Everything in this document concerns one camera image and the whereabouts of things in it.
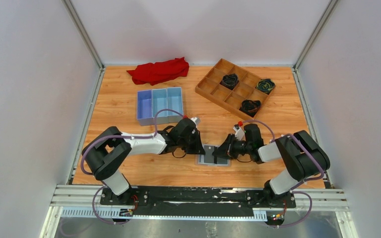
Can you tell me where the black yellow rolled sock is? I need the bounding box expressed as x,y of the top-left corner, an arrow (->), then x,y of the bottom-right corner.
255,78 -> 275,95

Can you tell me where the dark grey card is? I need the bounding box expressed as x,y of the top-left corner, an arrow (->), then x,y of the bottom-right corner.
215,158 -> 229,166

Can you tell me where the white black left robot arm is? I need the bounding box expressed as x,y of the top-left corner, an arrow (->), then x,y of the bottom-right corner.
81,117 -> 205,195

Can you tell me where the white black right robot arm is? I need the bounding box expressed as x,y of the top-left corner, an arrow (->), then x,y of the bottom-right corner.
212,123 -> 330,203

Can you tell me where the red cloth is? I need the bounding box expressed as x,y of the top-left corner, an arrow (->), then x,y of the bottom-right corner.
127,57 -> 190,86

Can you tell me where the grey VIP card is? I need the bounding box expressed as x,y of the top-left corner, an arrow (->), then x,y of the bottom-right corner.
198,145 -> 216,165

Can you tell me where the black red rolled sock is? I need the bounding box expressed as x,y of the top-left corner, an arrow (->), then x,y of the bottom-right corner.
239,100 -> 261,118

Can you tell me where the aluminium frame rail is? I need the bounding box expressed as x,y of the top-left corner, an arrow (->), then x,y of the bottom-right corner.
40,185 -> 357,238

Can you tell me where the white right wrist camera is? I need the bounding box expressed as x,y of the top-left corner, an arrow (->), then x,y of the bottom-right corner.
233,121 -> 245,140

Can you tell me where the brown wooden divided tray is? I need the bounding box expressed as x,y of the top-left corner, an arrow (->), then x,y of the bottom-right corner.
195,59 -> 276,120

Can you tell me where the black rolled sock in tray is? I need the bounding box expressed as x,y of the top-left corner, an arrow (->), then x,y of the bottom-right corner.
220,73 -> 239,90

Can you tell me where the blue three-compartment tray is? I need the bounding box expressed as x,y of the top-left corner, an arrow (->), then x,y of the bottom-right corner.
136,87 -> 184,126

